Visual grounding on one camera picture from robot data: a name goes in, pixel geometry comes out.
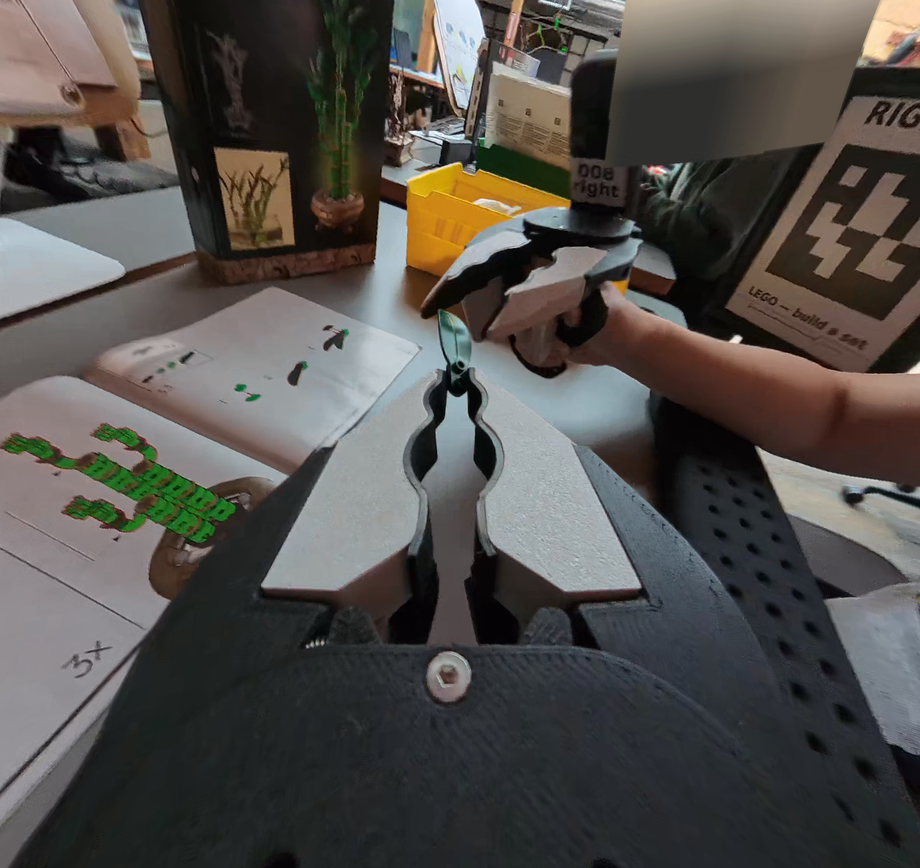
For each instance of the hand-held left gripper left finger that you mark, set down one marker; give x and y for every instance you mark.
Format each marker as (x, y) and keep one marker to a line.
(345, 523)

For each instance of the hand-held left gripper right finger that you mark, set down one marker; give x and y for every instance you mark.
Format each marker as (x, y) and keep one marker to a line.
(560, 523)

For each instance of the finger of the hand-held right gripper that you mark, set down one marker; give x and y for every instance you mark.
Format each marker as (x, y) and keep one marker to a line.
(480, 311)
(553, 286)

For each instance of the dark green brick leaf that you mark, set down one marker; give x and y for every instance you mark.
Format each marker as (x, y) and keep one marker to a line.
(454, 343)

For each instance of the person's right forearm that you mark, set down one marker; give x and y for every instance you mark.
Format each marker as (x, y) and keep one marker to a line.
(755, 394)

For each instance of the black building set box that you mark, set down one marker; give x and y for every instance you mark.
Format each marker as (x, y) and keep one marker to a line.
(273, 92)

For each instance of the person's right hand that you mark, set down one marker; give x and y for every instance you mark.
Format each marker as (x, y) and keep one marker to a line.
(611, 329)

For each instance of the green bin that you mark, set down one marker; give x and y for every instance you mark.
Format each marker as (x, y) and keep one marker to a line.
(517, 171)

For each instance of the white plastic bag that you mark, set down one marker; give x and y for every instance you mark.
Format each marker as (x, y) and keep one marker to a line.
(496, 205)

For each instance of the yellow plastic bin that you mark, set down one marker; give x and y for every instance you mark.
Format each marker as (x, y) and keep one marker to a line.
(445, 221)

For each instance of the white printed card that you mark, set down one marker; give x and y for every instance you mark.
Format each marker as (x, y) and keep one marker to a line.
(525, 113)

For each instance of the building instruction booklet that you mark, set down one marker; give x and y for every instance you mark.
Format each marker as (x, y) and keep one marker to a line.
(251, 350)

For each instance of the black perforated chair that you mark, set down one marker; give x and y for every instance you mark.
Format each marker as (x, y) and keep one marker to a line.
(755, 559)

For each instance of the white paper poster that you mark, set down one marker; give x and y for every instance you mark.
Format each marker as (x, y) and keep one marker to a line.
(456, 34)

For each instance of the framed marker sign stand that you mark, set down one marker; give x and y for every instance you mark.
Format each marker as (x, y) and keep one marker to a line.
(862, 236)

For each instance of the black chair base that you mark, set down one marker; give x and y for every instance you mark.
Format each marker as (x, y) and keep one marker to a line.
(884, 492)

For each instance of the white rounded board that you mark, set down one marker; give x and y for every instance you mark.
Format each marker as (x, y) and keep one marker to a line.
(50, 264)

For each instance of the hanging poster board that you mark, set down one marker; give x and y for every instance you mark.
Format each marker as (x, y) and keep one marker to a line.
(57, 20)

